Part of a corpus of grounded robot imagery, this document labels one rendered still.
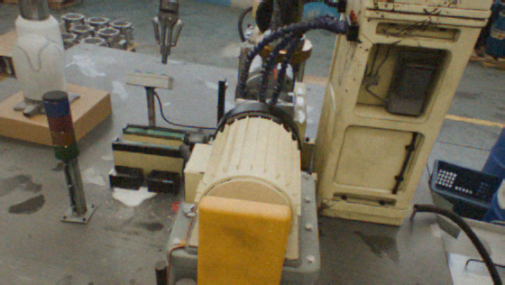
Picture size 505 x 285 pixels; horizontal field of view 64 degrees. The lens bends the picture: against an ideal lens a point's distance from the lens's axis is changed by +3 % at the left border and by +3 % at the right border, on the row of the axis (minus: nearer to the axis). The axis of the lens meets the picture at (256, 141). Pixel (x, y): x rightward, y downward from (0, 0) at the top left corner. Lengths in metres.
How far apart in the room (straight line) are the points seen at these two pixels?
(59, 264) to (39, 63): 0.78
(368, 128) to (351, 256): 0.40
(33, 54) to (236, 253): 1.28
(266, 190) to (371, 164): 0.72
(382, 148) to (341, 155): 0.12
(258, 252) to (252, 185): 0.10
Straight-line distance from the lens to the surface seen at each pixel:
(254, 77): 1.53
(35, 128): 1.75
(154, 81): 1.61
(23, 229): 1.40
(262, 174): 0.60
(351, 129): 1.20
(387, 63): 1.20
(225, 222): 0.56
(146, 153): 1.45
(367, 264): 1.29
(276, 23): 1.21
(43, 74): 1.71
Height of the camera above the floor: 1.72
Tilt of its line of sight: 32 degrees down
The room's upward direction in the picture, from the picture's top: 6 degrees clockwise
